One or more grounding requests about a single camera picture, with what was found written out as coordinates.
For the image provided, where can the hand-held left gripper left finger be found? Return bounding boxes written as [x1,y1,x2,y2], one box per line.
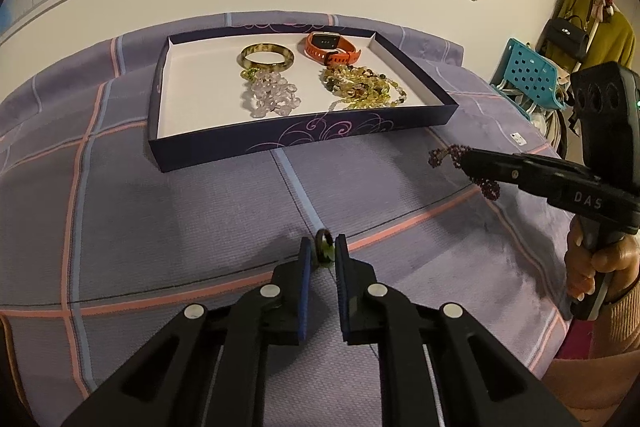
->
[61,236,312,427]

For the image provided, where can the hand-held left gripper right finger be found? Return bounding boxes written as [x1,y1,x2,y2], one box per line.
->
[334,234,583,427]

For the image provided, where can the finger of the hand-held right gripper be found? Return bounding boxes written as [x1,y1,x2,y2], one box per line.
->
[520,154,602,182]
[457,148,576,198]

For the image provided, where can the purple bead bracelet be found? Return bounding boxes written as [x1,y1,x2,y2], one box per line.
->
[428,144,501,202]

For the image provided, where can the black bracelet with green charm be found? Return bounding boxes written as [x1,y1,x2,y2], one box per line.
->
[313,229,335,268]

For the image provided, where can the yellow green bead necklace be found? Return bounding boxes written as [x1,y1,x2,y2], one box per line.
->
[327,79,408,112]

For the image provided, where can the large clear crystal bracelet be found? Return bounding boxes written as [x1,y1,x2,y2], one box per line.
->
[241,71,302,120]

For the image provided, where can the dark purple jewelry tray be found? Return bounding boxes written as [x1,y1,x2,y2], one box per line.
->
[147,24,460,174]

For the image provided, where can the person's right forearm pink sleeve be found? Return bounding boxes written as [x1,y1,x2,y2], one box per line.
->
[542,279,640,413]

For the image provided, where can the person's right hand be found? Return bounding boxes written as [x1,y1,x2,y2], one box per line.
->
[564,231,640,308]

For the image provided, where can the mustard yellow coat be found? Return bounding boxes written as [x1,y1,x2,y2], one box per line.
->
[556,0,636,74]

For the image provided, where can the blue perforated plastic chair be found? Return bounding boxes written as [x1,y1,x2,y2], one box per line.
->
[492,37,564,114]

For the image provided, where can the black handbag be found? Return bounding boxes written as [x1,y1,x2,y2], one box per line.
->
[542,16,591,63]

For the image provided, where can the purple plaid blanket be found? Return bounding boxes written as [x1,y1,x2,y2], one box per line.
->
[0,9,574,427]

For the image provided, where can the olive speckled bangle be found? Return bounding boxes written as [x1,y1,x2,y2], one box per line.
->
[240,43,295,72]

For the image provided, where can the orange strap smartwatch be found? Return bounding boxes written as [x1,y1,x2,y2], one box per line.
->
[305,32,362,66]

